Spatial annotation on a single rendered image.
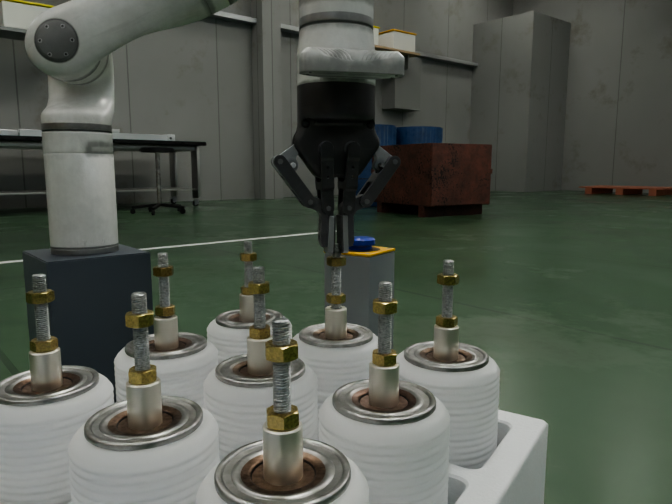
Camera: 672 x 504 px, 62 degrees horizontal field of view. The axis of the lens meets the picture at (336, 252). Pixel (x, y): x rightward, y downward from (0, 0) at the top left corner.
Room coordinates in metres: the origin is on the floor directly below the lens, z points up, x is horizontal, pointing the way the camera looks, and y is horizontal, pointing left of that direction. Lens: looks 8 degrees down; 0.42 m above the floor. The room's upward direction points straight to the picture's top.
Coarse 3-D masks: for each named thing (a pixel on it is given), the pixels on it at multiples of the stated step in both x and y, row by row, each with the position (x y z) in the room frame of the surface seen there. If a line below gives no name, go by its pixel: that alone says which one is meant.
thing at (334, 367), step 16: (304, 352) 0.52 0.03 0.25; (320, 352) 0.51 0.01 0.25; (336, 352) 0.51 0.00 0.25; (352, 352) 0.51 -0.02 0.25; (368, 352) 0.52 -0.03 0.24; (320, 368) 0.51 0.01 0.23; (336, 368) 0.51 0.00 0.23; (352, 368) 0.51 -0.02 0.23; (368, 368) 0.52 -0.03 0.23; (320, 384) 0.51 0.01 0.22; (336, 384) 0.51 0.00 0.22; (320, 400) 0.51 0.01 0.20
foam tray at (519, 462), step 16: (512, 416) 0.52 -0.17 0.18; (512, 432) 0.49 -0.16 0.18; (528, 432) 0.49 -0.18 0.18; (544, 432) 0.50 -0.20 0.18; (496, 448) 0.46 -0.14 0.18; (512, 448) 0.46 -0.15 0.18; (528, 448) 0.46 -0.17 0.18; (544, 448) 0.50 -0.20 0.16; (496, 464) 0.43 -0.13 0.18; (512, 464) 0.43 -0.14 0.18; (528, 464) 0.45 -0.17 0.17; (544, 464) 0.50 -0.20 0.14; (448, 480) 0.42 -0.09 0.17; (464, 480) 0.41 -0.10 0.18; (480, 480) 0.41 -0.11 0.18; (496, 480) 0.41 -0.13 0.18; (512, 480) 0.41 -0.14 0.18; (528, 480) 0.45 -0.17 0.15; (544, 480) 0.51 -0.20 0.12; (448, 496) 0.41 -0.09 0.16; (464, 496) 0.38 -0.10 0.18; (480, 496) 0.38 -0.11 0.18; (496, 496) 0.38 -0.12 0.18; (512, 496) 0.41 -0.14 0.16; (528, 496) 0.45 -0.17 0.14
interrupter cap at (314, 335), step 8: (304, 328) 0.57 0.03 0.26; (312, 328) 0.57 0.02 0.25; (320, 328) 0.57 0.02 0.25; (352, 328) 0.57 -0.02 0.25; (360, 328) 0.57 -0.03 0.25; (304, 336) 0.54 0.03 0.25; (312, 336) 0.54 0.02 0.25; (320, 336) 0.55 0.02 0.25; (352, 336) 0.55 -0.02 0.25; (360, 336) 0.54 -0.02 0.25; (368, 336) 0.54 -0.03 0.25; (312, 344) 0.52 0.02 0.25; (320, 344) 0.52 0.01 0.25; (328, 344) 0.52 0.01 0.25; (336, 344) 0.52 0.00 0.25; (344, 344) 0.52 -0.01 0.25; (352, 344) 0.52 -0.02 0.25; (360, 344) 0.52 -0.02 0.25
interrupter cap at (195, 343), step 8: (152, 336) 0.54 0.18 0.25; (184, 336) 0.54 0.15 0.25; (192, 336) 0.54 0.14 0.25; (200, 336) 0.54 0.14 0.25; (128, 344) 0.51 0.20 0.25; (152, 344) 0.53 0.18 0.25; (184, 344) 0.53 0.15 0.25; (192, 344) 0.52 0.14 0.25; (200, 344) 0.52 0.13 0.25; (128, 352) 0.49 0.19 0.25; (152, 352) 0.49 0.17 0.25; (160, 352) 0.49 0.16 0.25; (168, 352) 0.49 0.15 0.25; (176, 352) 0.50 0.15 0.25; (184, 352) 0.49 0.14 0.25; (192, 352) 0.50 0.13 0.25
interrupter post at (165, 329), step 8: (160, 320) 0.51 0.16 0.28; (168, 320) 0.51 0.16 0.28; (176, 320) 0.52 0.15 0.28; (160, 328) 0.51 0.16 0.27; (168, 328) 0.51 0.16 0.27; (176, 328) 0.52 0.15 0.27; (160, 336) 0.51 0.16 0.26; (168, 336) 0.51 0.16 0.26; (176, 336) 0.52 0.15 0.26; (160, 344) 0.51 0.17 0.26; (168, 344) 0.51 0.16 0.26; (176, 344) 0.52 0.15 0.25
